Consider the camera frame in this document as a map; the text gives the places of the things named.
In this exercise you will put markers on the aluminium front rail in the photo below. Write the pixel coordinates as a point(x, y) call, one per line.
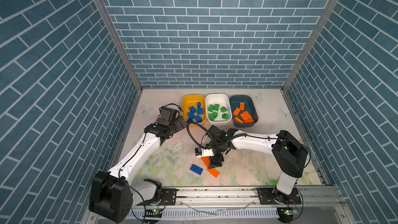
point(236, 196)

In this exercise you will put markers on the orange lego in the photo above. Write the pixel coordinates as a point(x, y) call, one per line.
point(213, 172)
point(238, 120)
point(236, 112)
point(245, 116)
point(206, 161)

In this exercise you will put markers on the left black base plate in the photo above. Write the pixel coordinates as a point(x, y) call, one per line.
point(162, 196)

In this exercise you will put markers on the left aluminium corner post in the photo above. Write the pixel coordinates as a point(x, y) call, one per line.
point(101, 8)

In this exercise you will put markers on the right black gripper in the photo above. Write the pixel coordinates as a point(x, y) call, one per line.
point(213, 159)

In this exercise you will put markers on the green lego bottom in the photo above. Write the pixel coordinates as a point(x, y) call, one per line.
point(225, 116)

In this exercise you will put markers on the white plastic container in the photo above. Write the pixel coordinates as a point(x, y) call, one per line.
point(222, 100)

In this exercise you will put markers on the right circuit board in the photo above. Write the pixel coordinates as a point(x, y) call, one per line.
point(286, 214)

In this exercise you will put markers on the left circuit board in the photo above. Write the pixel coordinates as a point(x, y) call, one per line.
point(153, 213)

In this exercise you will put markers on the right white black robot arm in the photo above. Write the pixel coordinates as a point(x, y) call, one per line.
point(291, 155)

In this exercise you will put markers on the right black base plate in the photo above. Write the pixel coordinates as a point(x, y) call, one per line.
point(269, 196)

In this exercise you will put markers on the yellow plastic container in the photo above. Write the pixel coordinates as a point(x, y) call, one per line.
point(192, 100)

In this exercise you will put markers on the orange lego vertical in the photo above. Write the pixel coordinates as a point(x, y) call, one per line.
point(242, 106)

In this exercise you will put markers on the white vent grille strip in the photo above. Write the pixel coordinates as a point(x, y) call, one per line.
point(188, 214)

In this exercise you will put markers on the right aluminium corner post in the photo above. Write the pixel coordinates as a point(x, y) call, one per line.
point(328, 10)

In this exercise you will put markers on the aluminium corner post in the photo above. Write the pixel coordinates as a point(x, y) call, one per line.
point(328, 10)
point(101, 8)

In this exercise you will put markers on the circuit board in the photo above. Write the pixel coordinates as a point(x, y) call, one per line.
point(153, 213)
point(286, 214)

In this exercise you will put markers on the orange lego horizontal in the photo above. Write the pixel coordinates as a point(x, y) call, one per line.
point(249, 121)

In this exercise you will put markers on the orange lego bottom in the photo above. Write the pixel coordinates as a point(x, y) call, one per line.
point(213, 172)

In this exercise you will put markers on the dark teal plastic container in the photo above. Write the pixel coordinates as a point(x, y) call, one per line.
point(249, 107)

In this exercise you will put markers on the large blue lego bottom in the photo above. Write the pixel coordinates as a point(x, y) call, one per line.
point(196, 170)

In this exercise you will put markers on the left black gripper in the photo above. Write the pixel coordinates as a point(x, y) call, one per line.
point(178, 123)

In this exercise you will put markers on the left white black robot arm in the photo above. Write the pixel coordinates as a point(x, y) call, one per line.
point(112, 195)

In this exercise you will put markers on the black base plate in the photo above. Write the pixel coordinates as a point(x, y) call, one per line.
point(162, 196)
point(269, 196)

